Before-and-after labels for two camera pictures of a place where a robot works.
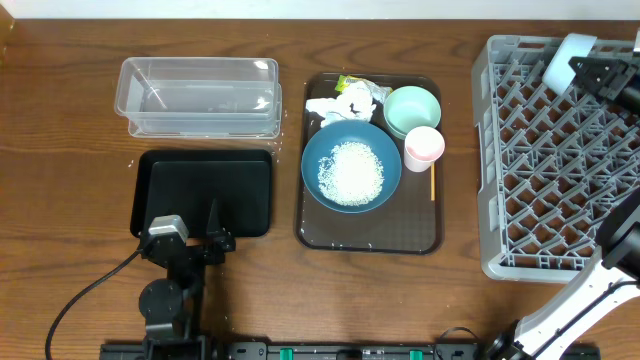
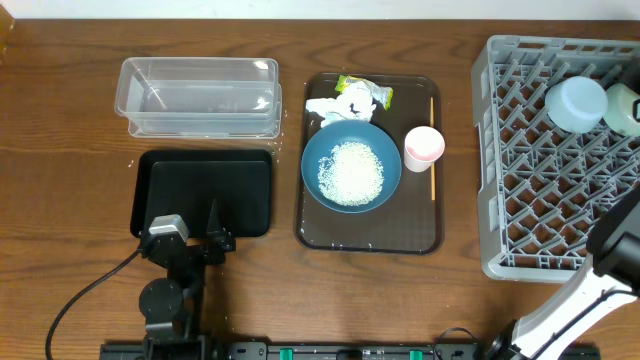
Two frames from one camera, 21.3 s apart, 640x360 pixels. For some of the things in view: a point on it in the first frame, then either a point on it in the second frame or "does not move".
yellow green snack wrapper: x=380 y=91 does not move
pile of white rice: x=352 y=174 does not move
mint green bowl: x=410 y=107 → x=619 y=109
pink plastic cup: x=423 y=146 does not move
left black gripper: x=197 y=245 does not move
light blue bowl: x=559 y=73 → x=576 y=105
